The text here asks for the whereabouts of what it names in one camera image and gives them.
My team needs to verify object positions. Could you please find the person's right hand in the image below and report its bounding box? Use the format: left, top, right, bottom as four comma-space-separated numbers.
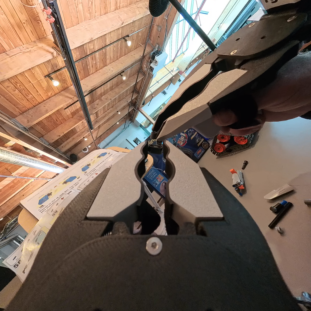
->
212, 51, 311, 129

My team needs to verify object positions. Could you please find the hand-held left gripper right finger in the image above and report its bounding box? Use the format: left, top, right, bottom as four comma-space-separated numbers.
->
163, 142, 224, 229

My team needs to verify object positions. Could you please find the silver ventilation duct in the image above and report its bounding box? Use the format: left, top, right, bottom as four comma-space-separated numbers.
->
0, 146, 66, 174

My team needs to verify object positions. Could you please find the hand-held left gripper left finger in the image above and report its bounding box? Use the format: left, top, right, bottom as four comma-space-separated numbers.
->
87, 144, 146, 226

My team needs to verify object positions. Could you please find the white orange assembled part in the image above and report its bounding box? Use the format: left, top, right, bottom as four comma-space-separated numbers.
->
230, 168, 246, 196

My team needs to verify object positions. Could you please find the robot kit box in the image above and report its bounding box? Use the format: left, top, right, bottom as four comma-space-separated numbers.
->
144, 127, 212, 195

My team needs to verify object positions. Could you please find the white book stand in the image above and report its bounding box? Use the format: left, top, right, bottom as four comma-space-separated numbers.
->
17, 146, 132, 236

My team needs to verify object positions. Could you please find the black ceiling track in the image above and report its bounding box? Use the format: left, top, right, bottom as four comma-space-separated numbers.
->
41, 0, 94, 131

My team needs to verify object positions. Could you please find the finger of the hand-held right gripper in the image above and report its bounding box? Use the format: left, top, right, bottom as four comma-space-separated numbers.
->
152, 63, 219, 139
157, 69, 248, 141

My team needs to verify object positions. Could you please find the black connector with blue pin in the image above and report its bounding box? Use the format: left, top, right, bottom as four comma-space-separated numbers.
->
270, 200, 288, 213

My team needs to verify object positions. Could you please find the medium black axle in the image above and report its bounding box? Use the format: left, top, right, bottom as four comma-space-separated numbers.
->
268, 202, 293, 229

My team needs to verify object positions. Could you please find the instruction booklet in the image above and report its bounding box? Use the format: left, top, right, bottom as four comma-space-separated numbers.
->
3, 148, 127, 282

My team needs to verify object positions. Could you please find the black orange tracked robot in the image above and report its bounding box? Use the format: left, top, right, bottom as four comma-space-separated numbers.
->
210, 131, 258, 157

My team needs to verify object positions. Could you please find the light grey long bar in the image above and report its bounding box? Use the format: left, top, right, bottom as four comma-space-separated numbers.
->
264, 184, 295, 201

